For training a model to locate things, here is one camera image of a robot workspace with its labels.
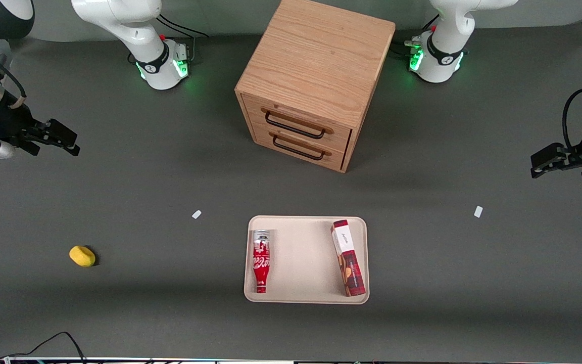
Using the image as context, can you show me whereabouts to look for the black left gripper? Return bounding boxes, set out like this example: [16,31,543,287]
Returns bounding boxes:
[531,132,582,179]

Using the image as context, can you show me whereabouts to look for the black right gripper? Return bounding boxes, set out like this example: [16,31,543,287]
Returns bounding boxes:
[0,100,81,157]

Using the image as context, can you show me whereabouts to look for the red coke bottle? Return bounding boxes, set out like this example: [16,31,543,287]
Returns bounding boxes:
[252,229,272,294]

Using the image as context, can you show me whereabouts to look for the beige plastic tray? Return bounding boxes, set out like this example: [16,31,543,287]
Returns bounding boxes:
[244,215,370,305]

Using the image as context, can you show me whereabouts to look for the yellow lemon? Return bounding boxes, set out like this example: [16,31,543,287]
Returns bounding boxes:
[69,245,96,267]

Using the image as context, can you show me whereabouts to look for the wooden drawer front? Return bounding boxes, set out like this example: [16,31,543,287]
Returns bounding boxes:
[243,94,353,153]
[252,123,350,171]

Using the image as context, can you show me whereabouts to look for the red white cookie box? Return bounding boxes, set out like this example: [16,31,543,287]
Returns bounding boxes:
[330,219,367,297]

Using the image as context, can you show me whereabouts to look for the wooden drawer cabinet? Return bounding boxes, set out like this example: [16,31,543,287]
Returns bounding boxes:
[235,0,396,174]

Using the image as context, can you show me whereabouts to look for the black right base cable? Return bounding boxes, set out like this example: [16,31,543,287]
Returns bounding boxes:
[128,13,211,64]

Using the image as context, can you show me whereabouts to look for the black left base cables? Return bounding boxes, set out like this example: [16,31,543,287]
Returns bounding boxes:
[391,14,441,57]

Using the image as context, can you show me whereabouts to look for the thin black cable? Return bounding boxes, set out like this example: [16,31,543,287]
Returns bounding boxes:
[0,331,87,364]

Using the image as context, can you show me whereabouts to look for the black metal drawer handle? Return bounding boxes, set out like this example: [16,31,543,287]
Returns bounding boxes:
[265,111,326,140]
[272,134,326,161]

